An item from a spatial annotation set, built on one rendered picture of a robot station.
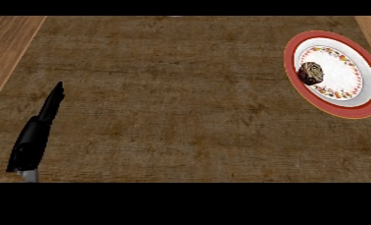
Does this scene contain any brown woven placemat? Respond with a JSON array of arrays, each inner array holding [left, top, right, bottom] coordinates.
[[0, 15, 371, 184]]

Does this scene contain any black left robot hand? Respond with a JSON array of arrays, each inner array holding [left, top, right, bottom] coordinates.
[[4, 81, 66, 173]]

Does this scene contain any dark chocolate cupcake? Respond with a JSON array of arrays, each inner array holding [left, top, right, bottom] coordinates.
[[297, 61, 325, 86]]

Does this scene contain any red-rimmed white floral plate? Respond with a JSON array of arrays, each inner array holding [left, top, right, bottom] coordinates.
[[282, 29, 371, 120]]

